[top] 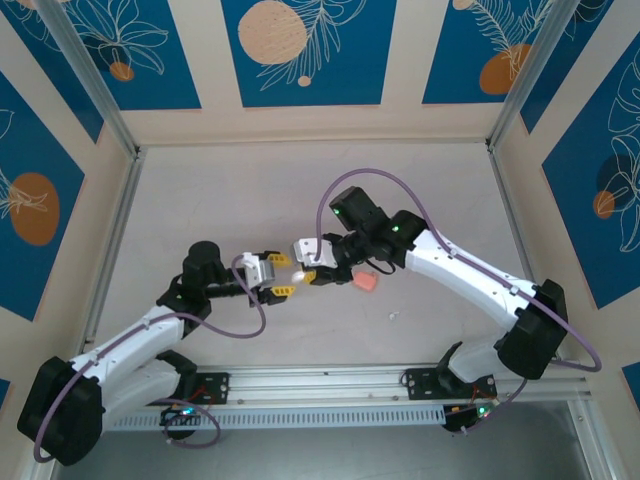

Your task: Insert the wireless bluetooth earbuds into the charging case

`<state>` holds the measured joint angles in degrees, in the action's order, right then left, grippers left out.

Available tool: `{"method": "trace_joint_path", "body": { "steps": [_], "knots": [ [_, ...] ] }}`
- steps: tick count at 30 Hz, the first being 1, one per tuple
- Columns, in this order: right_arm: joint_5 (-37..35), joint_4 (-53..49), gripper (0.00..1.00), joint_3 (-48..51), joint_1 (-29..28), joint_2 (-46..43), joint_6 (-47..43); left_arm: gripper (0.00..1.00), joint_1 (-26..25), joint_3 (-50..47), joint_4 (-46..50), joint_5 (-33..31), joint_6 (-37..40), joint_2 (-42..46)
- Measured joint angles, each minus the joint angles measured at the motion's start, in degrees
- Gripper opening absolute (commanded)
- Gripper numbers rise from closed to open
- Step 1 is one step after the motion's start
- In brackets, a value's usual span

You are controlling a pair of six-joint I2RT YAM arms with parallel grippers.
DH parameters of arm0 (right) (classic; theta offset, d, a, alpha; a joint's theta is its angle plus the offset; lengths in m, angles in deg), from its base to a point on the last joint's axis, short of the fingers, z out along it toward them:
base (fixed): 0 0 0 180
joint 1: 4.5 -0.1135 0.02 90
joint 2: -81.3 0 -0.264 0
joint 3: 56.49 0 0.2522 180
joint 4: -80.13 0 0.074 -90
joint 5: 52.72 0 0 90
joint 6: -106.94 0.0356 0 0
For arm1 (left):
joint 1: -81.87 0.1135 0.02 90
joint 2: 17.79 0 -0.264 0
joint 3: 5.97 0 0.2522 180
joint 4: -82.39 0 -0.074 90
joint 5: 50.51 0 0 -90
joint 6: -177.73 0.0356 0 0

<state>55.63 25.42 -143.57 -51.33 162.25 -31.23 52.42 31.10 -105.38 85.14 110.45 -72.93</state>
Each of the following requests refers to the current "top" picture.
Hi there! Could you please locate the pink earbud charging case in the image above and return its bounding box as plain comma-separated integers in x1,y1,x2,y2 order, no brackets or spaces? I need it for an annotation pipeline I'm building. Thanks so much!
351,271,379,294

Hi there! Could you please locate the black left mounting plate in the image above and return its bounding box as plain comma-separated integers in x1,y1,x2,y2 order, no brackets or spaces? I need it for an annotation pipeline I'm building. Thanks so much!
191,372,231,407

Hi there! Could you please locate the black mounting plate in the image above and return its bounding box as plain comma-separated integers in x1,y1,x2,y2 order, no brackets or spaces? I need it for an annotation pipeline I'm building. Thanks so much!
191,372,231,407
402,367,499,402

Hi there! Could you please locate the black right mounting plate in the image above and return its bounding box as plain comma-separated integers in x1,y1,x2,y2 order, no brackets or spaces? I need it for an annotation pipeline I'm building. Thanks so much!
402,367,499,402

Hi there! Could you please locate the thin black cable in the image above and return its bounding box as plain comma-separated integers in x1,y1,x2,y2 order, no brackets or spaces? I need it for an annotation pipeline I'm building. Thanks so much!
364,255,397,277

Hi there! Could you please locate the aluminium side rail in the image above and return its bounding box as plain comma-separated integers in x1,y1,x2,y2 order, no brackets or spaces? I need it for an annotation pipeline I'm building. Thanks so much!
487,141,616,480
22,147,147,480

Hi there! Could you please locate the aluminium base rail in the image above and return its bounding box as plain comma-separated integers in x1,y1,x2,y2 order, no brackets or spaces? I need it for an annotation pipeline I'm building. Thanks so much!
197,363,596,407

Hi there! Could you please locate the grey slotted cable duct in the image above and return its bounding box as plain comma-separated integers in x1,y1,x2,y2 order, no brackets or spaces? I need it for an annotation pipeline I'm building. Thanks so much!
107,405,447,432

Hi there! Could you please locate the aluminium frame post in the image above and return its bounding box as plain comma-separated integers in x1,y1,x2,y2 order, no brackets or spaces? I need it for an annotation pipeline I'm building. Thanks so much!
35,0,144,160
487,0,584,151

